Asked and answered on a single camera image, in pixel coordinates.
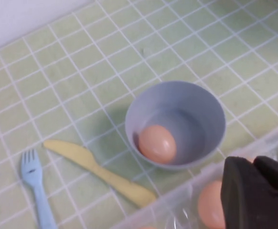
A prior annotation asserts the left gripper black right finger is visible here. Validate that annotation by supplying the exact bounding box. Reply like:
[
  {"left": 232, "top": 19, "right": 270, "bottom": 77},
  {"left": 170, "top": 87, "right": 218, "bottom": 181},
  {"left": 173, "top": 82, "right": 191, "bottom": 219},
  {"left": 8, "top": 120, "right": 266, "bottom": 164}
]
[{"left": 253, "top": 156, "right": 278, "bottom": 205}]

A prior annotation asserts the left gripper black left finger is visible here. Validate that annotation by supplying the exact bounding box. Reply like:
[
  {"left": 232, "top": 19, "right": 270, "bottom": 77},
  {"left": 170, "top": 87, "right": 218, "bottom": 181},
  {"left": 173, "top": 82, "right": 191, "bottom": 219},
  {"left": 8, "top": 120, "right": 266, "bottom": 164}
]
[{"left": 220, "top": 156, "right": 278, "bottom": 229}]

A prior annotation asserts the orange egg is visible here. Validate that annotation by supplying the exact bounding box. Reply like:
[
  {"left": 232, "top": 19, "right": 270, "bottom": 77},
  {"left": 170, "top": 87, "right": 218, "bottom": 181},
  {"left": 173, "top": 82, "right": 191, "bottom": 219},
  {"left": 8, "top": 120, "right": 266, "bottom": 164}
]
[
  {"left": 138, "top": 125, "right": 177, "bottom": 165},
  {"left": 197, "top": 180, "right": 225, "bottom": 224}
]

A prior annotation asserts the yellow plastic knife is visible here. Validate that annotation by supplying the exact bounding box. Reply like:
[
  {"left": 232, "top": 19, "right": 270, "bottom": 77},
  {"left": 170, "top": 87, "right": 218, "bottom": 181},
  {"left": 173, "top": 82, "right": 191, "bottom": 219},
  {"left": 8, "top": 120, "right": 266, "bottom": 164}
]
[{"left": 43, "top": 139, "right": 157, "bottom": 208}]

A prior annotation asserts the clear plastic egg box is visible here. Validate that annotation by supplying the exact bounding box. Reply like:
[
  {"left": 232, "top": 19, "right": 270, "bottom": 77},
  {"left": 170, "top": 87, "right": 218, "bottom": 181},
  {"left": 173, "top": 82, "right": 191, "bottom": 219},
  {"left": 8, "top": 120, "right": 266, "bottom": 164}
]
[{"left": 116, "top": 119, "right": 278, "bottom": 229}]

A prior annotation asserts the grey-blue plastic bowl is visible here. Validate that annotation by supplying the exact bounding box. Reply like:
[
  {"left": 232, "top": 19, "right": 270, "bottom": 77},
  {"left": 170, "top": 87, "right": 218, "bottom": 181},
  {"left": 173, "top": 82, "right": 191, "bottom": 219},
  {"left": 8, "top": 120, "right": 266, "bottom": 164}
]
[{"left": 125, "top": 80, "right": 226, "bottom": 173}]

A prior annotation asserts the green checked tablecloth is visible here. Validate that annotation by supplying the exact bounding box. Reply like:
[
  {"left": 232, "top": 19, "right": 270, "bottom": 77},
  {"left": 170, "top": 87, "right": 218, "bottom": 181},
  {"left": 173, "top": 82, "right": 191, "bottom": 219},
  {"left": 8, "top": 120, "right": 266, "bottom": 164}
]
[{"left": 0, "top": 0, "right": 278, "bottom": 229}]

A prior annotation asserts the light blue plastic fork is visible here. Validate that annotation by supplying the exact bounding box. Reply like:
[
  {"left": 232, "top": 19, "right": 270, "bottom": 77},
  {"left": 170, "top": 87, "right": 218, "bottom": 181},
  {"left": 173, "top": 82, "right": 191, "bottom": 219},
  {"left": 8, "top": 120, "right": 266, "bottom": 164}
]
[{"left": 21, "top": 148, "right": 58, "bottom": 229}]

